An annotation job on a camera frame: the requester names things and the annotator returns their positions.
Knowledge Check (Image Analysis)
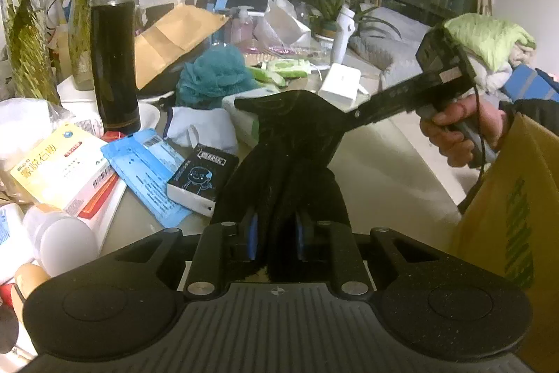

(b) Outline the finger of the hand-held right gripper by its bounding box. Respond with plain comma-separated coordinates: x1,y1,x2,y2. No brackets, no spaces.
349,74,431,133

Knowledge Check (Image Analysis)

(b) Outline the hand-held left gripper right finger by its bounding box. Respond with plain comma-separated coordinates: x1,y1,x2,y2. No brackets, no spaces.
295,211,442,297

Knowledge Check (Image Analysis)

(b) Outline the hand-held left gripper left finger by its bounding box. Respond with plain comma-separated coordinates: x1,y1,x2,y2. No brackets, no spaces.
114,212,263,299

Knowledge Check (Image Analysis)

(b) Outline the black glove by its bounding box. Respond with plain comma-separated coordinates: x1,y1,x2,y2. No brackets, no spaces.
210,90,355,283

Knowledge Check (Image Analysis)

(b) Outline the blue packet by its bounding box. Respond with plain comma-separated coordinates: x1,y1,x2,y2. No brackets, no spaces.
100,129,194,228

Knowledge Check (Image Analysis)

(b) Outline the person's right forearm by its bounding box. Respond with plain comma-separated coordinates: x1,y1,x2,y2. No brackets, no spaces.
498,97,559,138

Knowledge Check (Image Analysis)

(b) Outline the person's right hand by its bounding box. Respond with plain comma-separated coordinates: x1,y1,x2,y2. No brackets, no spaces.
419,93,510,168

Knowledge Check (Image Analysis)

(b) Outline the green towel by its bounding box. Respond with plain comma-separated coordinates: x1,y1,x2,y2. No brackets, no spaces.
443,13,537,70

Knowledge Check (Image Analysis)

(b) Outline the grey cushion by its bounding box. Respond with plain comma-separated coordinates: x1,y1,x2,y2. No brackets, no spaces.
348,6,443,73

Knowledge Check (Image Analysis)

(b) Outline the white cloth pile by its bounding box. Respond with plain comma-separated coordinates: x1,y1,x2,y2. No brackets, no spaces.
469,48,525,95

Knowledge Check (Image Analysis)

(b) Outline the black and white small box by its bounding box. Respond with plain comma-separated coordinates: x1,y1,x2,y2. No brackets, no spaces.
167,143,240,217

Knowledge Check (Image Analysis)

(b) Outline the white phone gimbal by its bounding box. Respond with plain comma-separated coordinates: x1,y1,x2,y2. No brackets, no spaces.
331,0,371,66

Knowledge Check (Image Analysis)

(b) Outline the blue striped cloth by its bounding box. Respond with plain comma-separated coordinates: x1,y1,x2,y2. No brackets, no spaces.
507,64,559,103

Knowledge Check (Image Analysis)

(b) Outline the green wet wipe packet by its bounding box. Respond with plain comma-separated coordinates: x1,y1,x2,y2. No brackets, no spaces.
248,66,288,88
266,57,313,79

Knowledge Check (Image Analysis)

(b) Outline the potted aloe plant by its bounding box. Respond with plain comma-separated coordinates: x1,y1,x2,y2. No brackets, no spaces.
305,0,401,47

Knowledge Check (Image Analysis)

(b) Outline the white and green box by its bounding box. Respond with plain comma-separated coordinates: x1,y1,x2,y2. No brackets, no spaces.
221,91,281,147

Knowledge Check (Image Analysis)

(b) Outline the white sock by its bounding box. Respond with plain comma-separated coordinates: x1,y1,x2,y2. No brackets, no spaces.
165,106,239,155

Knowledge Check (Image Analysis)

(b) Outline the crumpled white bag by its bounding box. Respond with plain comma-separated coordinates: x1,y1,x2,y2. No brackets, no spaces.
253,0,312,46

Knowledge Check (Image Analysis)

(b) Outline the red envelope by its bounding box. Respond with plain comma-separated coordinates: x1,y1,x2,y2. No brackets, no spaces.
79,130,128,222

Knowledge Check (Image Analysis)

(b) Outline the white tray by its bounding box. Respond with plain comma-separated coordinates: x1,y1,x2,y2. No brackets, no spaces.
56,75,164,256

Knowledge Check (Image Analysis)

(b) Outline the pink pump bottle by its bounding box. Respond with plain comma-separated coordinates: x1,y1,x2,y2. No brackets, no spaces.
230,5,254,44

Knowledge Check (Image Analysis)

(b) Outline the teal bath pouf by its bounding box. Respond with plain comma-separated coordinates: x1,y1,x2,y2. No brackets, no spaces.
175,48,261,108

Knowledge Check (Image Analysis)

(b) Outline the black box blue sticker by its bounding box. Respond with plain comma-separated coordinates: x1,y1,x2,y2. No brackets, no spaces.
196,0,281,14

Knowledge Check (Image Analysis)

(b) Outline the white plastic jar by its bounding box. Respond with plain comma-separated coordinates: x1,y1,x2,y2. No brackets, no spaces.
22,204,99,278

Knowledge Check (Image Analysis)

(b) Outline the yellow medicine box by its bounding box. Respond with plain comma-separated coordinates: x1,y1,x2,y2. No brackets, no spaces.
9,123,119,217

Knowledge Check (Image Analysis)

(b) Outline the brown paper envelope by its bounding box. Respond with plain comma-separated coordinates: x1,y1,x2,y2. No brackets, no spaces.
133,3,230,91

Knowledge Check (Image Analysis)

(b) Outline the brown egg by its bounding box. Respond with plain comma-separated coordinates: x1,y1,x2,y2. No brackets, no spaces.
13,263,51,300

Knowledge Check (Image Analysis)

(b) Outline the black thermos bottle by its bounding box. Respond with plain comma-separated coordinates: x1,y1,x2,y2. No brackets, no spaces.
89,0,141,135

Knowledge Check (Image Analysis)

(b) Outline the white lotion bottle blue label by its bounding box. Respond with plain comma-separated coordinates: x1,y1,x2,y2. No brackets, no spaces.
0,202,36,283

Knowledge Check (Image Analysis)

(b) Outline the large white plastic bag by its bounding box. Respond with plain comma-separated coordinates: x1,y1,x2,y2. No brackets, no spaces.
0,97,106,203

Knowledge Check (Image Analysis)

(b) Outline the narrow glass vase with bamboo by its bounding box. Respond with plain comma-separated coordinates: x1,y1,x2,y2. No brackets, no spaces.
52,0,153,91

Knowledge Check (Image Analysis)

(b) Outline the wide glass vase with bamboo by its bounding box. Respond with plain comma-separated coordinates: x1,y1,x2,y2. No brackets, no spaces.
0,0,114,105

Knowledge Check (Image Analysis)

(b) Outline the black cable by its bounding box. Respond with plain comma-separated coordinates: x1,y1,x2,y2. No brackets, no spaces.
457,91,492,213

